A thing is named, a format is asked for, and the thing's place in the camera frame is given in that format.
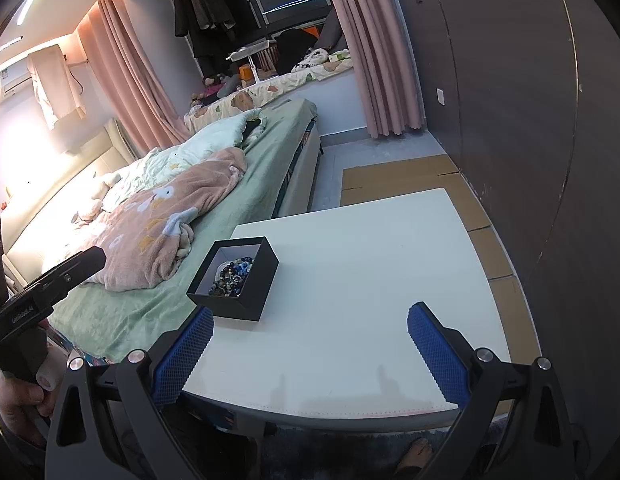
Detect pale green quilt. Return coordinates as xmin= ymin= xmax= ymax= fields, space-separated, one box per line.
xmin=100 ymin=112 xmax=263 ymax=211

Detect person's left forearm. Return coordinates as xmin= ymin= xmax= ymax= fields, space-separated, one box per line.
xmin=0 ymin=412 xmax=51 ymax=480

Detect cream bear-print quilt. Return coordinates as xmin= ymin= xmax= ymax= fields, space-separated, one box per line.
xmin=184 ymin=47 xmax=355 ymax=134

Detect brown cardboard floor sheet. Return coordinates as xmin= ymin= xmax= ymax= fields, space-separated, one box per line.
xmin=340 ymin=154 xmax=461 ymax=207
xmin=467 ymin=227 xmax=516 ymax=281
xmin=452 ymin=172 xmax=493 ymax=233
xmin=487 ymin=275 xmax=543 ymax=361

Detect dark brown wardrobe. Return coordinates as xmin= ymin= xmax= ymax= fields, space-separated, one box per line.
xmin=392 ymin=0 xmax=620 ymax=411

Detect pink curtain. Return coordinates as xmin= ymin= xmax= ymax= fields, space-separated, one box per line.
xmin=317 ymin=0 xmax=427 ymax=139
xmin=77 ymin=0 xmax=191 ymax=161

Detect white air conditioner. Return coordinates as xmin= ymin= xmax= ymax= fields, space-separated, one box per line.
xmin=0 ymin=57 xmax=40 ymax=107

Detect beige padded headboard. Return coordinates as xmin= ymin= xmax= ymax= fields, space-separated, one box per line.
xmin=0 ymin=117 xmax=140 ymax=266

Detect person's bare foot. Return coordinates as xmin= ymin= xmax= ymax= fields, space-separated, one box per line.
xmin=394 ymin=437 xmax=434 ymax=480

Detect dark and green beaded bracelet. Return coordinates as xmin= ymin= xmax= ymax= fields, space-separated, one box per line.
xmin=208 ymin=260 xmax=251 ymax=299

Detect white plush toy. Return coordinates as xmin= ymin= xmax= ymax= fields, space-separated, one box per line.
xmin=72 ymin=172 xmax=121 ymax=229

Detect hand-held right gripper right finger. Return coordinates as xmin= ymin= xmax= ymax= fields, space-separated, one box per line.
xmin=407 ymin=301 xmax=581 ymax=480

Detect grey cushion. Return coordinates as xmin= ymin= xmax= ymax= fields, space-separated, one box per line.
xmin=315 ymin=10 xmax=349 ymax=52

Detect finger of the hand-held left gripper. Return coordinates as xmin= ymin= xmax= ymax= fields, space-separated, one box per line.
xmin=26 ymin=246 xmax=107 ymax=307

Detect white folding rack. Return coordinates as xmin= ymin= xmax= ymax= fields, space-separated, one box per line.
xmin=227 ymin=37 xmax=279 ymax=84

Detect dark hanging clothes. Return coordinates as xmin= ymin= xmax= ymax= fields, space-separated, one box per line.
xmin=172 ymin=0 xmax=263 ymax=59

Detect black bag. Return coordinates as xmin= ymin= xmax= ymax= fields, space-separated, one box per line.
xmin=277 ymin=27 xmax=321 ymax=74

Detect beige hanging cloth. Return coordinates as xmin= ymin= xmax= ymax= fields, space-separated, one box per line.
xmin=27 ymin=44 xmax=86 ymax=132

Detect person's left hand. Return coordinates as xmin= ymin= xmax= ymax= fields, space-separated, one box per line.
xmin=0 ymin=374 xmax=58 ymax=432

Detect black jewelry box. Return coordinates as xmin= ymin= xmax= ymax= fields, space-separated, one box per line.
xmin=186 ymin=236 xmax=280 ymax=322

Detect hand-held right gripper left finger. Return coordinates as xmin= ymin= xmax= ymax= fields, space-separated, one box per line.
xmin=44 ymin=306 xmax=215 ymax=480

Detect green bedsheet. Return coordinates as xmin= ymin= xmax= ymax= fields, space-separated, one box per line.
xmin=44 ymin=97 xmax=319 ymax=364

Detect pink flower-print blanket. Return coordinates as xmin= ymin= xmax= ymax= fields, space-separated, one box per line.
xmin=72 ymin=147 xmax=249 ymax=292

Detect grey bed frame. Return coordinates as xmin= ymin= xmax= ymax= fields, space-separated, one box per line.
xmin=277 ymin=120 xmax=324 ymax=219

